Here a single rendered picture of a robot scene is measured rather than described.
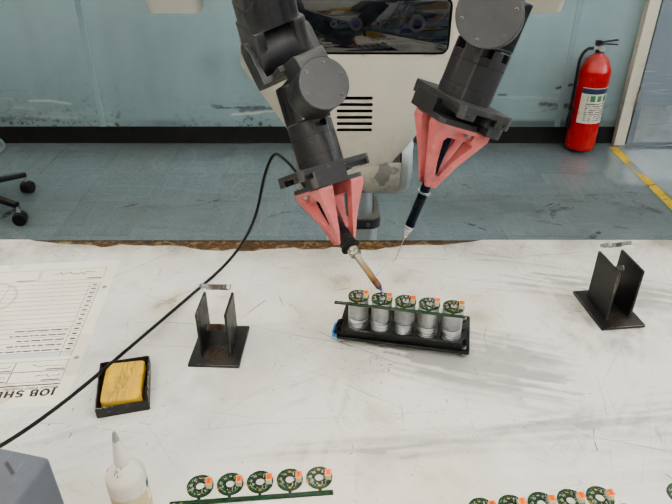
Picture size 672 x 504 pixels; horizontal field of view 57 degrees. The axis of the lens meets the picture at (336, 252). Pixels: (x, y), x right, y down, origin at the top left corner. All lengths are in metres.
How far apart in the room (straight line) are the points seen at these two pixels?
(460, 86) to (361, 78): 0.42
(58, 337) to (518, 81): 2.92
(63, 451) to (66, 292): 0.29
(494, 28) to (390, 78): 0.49
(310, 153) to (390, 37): 0.34
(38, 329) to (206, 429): 0.29
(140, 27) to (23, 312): 2.60
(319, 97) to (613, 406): 0.46
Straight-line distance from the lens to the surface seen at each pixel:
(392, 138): 1.08
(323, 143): 0.75
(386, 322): 0.74
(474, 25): 0.57
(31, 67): 3.64
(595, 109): 3.41
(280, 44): 0.77
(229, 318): 0.73
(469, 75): 0.64
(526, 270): 0.94
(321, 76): 0.69
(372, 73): 1.04
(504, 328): 0.82
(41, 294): 0.94
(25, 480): 0.56
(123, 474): 0.58
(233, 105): 3.39
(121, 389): 0.72
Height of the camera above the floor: 1.24
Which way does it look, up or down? 31 degrees down
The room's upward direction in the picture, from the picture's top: straight up
